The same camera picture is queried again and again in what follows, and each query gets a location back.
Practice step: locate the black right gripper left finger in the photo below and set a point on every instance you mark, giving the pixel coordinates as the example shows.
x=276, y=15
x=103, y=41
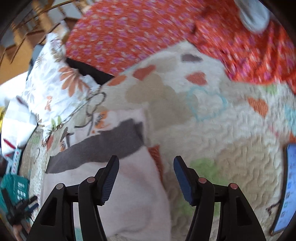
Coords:
x=55, y=220

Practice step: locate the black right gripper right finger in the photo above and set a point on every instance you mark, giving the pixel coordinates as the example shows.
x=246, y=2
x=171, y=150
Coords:
x=237, y=219

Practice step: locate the white floral knit sweater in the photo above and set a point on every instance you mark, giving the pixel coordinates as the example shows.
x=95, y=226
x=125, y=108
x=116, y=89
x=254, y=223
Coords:
x=104, y=166

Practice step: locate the green cardboard box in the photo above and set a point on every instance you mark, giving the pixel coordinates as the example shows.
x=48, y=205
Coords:
x=16, y=186

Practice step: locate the light blue long box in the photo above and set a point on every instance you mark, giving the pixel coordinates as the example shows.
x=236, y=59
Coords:
x=13, y=161

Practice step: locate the heart pattern quilted bedspread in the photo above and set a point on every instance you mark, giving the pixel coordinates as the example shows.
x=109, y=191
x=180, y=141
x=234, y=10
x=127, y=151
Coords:
x=177, y=102

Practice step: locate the white paper shopping bag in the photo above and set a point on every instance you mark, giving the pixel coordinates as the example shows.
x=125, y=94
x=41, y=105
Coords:
x=17, y=127

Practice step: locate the yellow plastic bag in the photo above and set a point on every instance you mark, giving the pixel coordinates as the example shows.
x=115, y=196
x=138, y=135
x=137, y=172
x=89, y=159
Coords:
x=2, y=113

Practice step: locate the white floral pillow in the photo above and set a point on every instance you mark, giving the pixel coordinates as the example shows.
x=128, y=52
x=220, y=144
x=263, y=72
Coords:
x=55, y=91

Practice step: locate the wooden stair railing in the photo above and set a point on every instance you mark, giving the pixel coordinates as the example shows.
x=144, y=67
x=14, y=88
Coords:
x=30, y=28

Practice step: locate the red floral blanket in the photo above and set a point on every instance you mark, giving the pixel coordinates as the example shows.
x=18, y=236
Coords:
x=115, y=35

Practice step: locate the grey white sock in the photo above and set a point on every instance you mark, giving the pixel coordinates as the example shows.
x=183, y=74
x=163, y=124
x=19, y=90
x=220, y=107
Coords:
x=253, y=15

